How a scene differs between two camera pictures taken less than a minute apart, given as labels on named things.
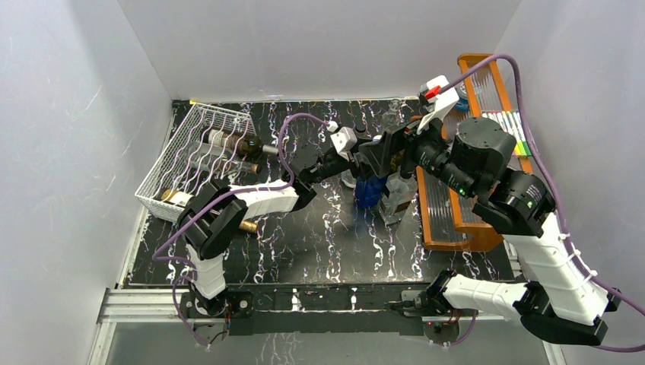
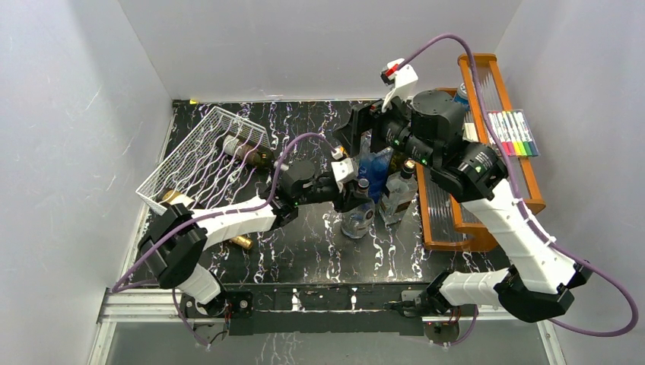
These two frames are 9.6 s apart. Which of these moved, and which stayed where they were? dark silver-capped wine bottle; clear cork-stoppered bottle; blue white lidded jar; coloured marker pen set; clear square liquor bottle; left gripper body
Moved: clear cork-stoppered bottle; dark silver-capped wine bottle; left gripper body
Stayed: clear square liquor bottle; coloured marker pen set; blue white lidded jar
